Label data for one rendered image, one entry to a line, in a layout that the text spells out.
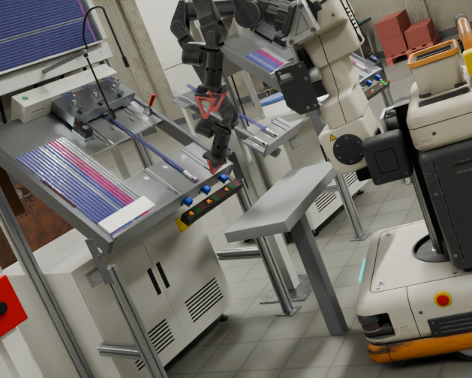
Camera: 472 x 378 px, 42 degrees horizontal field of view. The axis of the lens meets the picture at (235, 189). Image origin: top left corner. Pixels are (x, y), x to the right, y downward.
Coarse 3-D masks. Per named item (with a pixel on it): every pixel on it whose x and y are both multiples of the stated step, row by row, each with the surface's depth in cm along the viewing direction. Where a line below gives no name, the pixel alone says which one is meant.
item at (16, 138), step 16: (128, 112) 261; (0, 128) 233; (16, 128) 236; (32, 128) 238; (48, 128) 240; (64, 128) 243; (96, 128) 248; (112, 128) 250; (128, 128) 253; (144, 128) 256; (0, 144) 227; (16, 144) 229; (32, 144) 231; (80, 144) 238; (96, 144) 241; (112, 144) 243; (16, 160) 222
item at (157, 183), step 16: (192, 144) 256; (160, 160) 243; (176, 160) 245; (192, 160) 248; (144, 176) 233; (160, 176) 236; (176, 176) 238; (144, 192) 227; (160, 192) 229; (176, 192) 231; (96, 224) 209
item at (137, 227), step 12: (228, 168) 250; (204, 180) 237; (216, 180) 247; (192, 192) 234; (168, 204) 223; (180, 204) 231; (144, 216) 214; (156, 216) 220; (132, 228) 210; (144, 228) 218; (120, 240) 208
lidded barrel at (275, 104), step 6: (270, 96) 587; (276, 96) 568; (282, 96) 551; (264, 102) 559; (270, 102) 554; (276, 102) 553; (282, 102) 553; (264, 108) 563; (270, 108) 558; (276, 108) 555; (282, 108) 554; (288, 108) 554; (264, 114) 568; (270, 114) 561; (276, 114) 558
